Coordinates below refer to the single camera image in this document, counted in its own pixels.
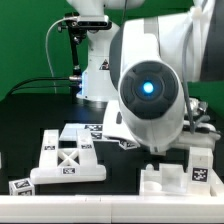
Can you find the white chair backrest part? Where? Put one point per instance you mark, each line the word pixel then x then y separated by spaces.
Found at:
pixel 65 165

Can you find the white L-shaped border wall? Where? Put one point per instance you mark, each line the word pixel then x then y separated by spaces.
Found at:
pixel 114 209

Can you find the white base tag plate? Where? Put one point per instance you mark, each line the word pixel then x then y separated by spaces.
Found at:
pixel 72 130

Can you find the white chair seat part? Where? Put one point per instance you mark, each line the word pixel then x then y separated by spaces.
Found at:
pixel 171 180

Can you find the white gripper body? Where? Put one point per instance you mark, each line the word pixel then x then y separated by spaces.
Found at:
pixel 158 134

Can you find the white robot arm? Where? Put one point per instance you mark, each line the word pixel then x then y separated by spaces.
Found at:
pixel 151 62

